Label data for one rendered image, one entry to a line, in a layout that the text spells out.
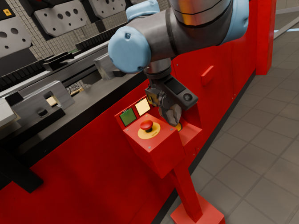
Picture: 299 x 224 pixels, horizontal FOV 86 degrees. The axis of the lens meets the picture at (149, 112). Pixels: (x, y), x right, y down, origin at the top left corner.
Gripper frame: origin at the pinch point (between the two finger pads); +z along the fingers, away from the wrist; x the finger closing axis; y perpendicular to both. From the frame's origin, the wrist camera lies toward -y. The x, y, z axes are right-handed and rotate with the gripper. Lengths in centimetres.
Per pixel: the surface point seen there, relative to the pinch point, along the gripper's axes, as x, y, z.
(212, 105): -58, 29, 43
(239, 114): -93, 27, 76
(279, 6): -445, 136, 70
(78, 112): 22.7, 19.8, -12.6
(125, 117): 12.3, 9.3, -7.6
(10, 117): 33.3, 4.1, -26.1
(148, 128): 10.3, -0.8, -7.1
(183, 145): 4.1, -6.5, 2.2
